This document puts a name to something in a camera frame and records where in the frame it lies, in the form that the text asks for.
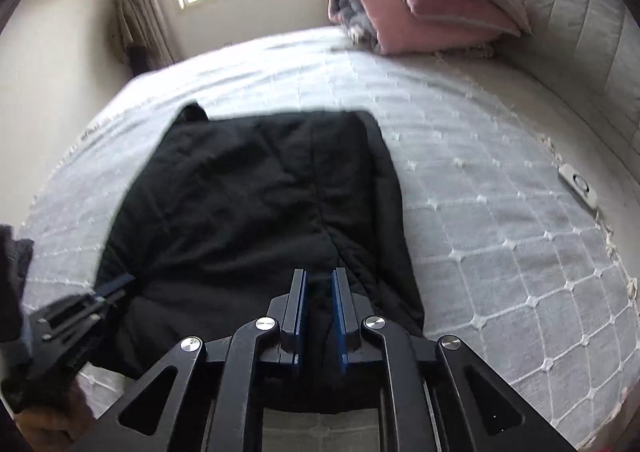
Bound grey fleece bed sheet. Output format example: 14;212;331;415
442;55;639;277

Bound dark jacket beside bed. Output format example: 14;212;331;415
0;224;35;344

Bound grey quilted bedspread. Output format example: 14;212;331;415
20;28;639;451

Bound black garment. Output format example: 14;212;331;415
92;100;426;415

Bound hanging olive clothing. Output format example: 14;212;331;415
110;0;151;77

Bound pink folded quilt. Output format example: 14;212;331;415
328;0;500;56

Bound grey padded headboard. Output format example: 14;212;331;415
498;0;639;173

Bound white remote control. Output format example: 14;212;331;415
558;164;599;211

